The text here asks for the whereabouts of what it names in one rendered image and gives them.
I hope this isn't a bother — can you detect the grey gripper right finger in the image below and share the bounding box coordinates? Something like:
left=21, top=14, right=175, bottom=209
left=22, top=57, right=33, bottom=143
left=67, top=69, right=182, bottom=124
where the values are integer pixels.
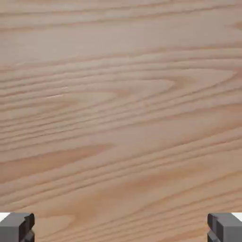
left=207, top=212, right=242, bottom=242

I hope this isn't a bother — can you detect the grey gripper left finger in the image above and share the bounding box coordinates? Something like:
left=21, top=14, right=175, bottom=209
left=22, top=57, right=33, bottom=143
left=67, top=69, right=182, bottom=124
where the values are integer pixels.
left=0, top=212, right=35, bottom=242

